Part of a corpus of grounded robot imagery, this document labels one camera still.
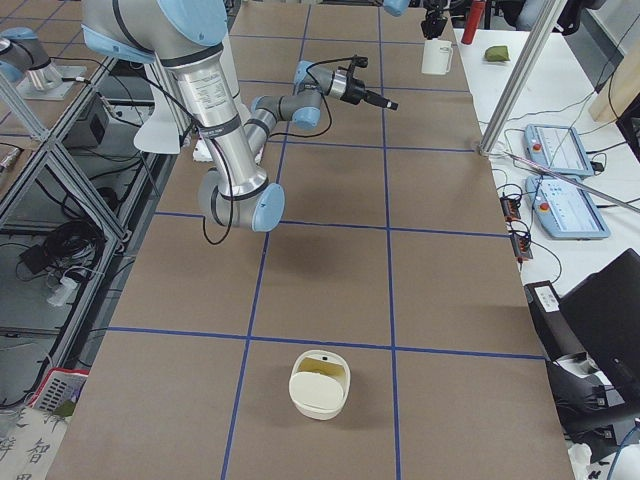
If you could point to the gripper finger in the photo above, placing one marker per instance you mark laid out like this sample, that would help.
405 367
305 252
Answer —
380 101

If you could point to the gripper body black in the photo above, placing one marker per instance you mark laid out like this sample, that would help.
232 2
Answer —
355 91
432 25

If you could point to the white HOME mug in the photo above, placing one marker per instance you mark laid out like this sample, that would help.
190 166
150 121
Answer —
437 57

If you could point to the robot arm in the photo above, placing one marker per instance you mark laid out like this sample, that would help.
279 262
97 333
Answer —
397 8
186 37

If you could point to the cream cup with wooden lid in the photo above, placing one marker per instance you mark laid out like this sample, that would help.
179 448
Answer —
319 384

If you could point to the red cylinder bottle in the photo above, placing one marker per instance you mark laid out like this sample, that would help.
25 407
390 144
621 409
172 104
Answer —
476 12

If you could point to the green cloth pouch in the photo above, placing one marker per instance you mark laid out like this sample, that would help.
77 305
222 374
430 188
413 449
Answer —
497 53

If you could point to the brown paper table mat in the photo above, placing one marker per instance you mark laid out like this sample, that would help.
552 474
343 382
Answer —
392 253

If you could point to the black power strip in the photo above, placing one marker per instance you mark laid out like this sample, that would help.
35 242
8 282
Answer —
519 232

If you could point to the far teach pendant tablet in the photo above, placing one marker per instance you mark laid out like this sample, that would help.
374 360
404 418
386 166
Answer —
558 148

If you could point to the teach pendant tablet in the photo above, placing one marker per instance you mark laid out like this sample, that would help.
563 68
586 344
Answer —
558 148
564 211

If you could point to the white chair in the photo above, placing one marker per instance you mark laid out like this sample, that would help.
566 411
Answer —
161 132

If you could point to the near teach pendant tablet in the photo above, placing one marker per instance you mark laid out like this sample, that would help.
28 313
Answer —
564 211

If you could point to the white plastic basket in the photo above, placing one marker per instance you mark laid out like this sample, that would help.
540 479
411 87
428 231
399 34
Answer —
59 385

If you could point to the aluminium frame post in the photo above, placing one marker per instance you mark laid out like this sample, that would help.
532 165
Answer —
527 59

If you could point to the aluminium table frame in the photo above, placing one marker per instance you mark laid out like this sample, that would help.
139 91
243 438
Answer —
74 213

